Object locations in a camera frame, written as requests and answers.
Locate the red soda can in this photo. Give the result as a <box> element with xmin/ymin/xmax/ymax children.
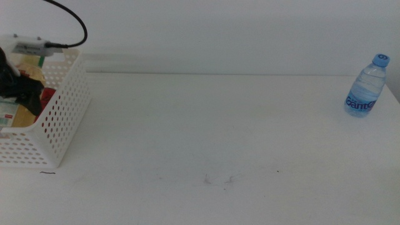
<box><xmin>34</xmin><ymin>87</ymin><xmax>58</xmax><ymax>124</ymax></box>

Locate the yellow juice bottle white cap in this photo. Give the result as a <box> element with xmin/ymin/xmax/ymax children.
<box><xmin>0</xmin><ymin>52</ymin><xmax>46</xmax><ymax>129</ymax></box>

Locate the clear water bottle blue cap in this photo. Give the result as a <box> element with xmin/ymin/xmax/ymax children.
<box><xmin>343</xmin><ymin>53</ymin><xmax>391</xmax><ymax>119</ymax></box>

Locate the white perforated plastic basket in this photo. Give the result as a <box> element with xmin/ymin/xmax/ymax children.
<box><xmin>0</xmin><ymin>46</ymin><xmax>93</xmax><ymax>169</ymax></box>

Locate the black camera cable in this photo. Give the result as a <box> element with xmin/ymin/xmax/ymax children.
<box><xmin>42</xmin><ymin>0</ymin><xmax>89</xmax><ymax>49</ymax></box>

